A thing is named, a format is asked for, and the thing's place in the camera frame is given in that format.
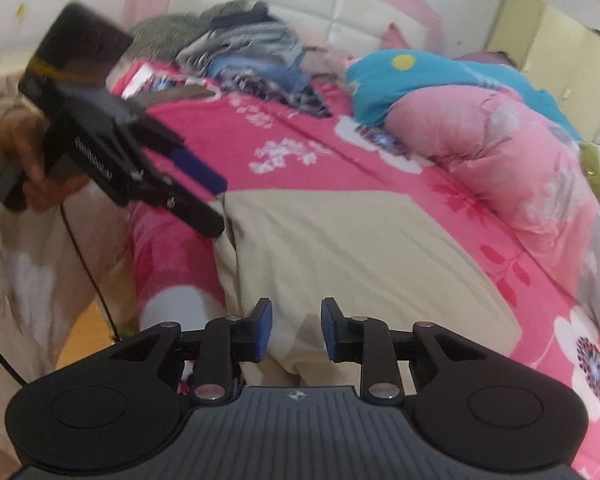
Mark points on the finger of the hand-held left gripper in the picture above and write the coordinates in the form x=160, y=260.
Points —
x=200, y=217
x=200, y=172

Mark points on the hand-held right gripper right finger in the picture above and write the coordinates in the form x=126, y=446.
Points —
x=328, y=335

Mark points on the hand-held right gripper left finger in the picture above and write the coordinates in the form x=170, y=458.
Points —
x=265, y=332

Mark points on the beige pants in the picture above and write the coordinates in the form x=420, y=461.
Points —
x=355, y=260

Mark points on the person's left hand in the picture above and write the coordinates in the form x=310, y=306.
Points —
x=17, y=132

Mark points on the green leaf print pillow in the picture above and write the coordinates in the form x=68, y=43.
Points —
x=160, y=30

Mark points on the blue jeans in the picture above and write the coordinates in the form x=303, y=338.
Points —
x=260, y=72

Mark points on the black white plaid shirt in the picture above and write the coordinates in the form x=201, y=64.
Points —
x=290, y=95

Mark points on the grey sweatshirt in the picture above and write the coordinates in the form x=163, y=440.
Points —
x=250, y=35

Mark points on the pale pink floral garment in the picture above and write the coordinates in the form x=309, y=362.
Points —
x=330, y=62

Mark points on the person's pale fleece garment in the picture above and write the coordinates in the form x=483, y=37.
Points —
x=25, y=285

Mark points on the blue pillow with yellow dot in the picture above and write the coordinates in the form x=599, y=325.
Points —
x=380, y=85

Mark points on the pink white padded headboard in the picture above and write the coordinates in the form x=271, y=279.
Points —
x=355, y=5

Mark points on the pink cushion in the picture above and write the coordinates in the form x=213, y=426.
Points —
x=397, y=40

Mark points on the pink grey floral quilt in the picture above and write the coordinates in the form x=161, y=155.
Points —
x=505, y=160

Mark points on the pale yellow wardrobe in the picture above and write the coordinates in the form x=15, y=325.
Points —
x=555, y=60

